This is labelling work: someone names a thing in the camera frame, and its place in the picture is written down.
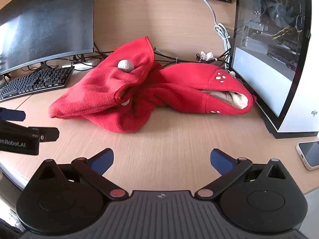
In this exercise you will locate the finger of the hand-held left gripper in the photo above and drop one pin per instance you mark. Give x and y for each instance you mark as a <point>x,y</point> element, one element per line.
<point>11,114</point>
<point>47,134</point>

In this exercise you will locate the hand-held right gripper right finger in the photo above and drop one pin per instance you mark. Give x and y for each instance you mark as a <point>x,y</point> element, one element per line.
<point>221,161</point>

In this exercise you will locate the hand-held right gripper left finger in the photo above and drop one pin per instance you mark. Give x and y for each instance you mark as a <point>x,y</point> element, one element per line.
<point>102,161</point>

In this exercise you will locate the red fleece hoodie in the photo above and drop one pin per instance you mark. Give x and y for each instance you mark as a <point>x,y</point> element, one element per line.
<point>104,99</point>

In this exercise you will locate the black keyboard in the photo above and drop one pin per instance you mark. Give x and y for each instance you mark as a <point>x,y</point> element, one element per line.
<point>32,81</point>

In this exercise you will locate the white adapter box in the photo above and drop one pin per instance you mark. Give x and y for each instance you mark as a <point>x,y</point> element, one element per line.
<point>87,63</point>

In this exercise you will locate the white-cased smartphone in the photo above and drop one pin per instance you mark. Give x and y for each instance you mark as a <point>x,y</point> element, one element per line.
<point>311,154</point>

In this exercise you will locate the black computer monitor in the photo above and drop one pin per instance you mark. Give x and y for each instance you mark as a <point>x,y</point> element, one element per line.
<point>44,22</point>

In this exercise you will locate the crumpled white tissue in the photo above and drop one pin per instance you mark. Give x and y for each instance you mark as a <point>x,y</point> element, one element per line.
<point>206,56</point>

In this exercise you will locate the white glass-sided computer case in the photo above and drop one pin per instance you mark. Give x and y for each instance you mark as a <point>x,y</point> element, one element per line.
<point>261,62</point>

